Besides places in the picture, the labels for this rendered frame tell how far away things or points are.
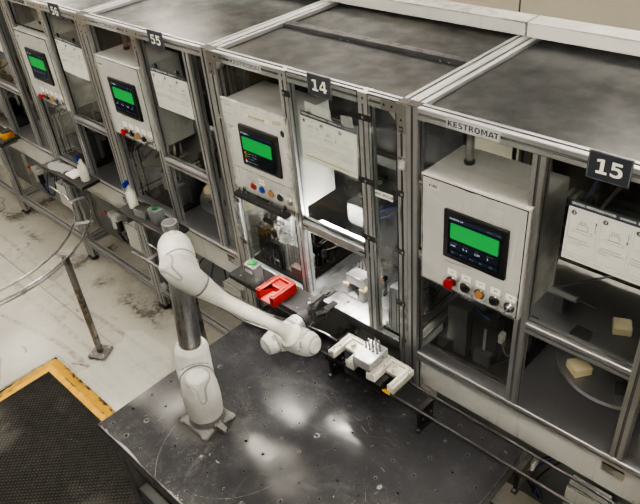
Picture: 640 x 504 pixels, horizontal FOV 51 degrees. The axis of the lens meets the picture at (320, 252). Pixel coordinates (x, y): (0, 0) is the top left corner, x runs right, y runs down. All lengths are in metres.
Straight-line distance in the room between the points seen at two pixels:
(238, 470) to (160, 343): 1.84
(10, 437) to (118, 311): 1.14
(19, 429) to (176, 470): 1.62
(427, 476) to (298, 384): 0.74
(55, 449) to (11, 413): 0.46
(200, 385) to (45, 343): 2.19
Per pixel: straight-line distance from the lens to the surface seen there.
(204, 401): 2.90
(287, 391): 3.12
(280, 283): 3.28
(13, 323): 5.19
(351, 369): 2.95
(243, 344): 3.39
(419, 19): 3.25
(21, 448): 4.27
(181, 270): 2.54
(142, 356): 4.51
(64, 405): 4.38
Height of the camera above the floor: 2.96
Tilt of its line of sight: 36 degrees down
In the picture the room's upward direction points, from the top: 6 degrees counter-clockwise
